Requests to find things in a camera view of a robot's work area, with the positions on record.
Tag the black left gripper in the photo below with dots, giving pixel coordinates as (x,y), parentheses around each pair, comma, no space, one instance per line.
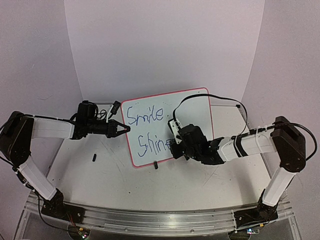
(112,128)

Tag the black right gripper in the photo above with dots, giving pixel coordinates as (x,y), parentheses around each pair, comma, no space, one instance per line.
(176,154)

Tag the pink framed whiteboard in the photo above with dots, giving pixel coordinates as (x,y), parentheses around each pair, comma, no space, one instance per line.
(147,117)

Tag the black marker cap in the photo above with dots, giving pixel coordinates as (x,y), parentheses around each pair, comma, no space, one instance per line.
(94,157)

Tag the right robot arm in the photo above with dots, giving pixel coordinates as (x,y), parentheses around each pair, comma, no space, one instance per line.
(282,138)

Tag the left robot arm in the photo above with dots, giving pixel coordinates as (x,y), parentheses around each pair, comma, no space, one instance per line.
(17,133)

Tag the left black whiteboard stand clip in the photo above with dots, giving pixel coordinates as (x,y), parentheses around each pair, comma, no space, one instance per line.
(155,164)

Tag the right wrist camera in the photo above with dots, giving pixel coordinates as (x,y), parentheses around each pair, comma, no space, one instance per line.
(175,126)

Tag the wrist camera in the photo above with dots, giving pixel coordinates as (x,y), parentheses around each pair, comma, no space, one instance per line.
(113,110)
(175,126)

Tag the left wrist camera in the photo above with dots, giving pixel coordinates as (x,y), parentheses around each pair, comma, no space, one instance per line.
(113,110)

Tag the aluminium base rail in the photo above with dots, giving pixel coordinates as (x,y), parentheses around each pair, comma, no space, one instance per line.
(167,223)

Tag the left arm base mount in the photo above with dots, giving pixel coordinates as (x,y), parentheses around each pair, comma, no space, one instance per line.
(56,208)

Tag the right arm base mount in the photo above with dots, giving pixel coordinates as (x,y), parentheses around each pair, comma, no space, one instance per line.
(260,214)

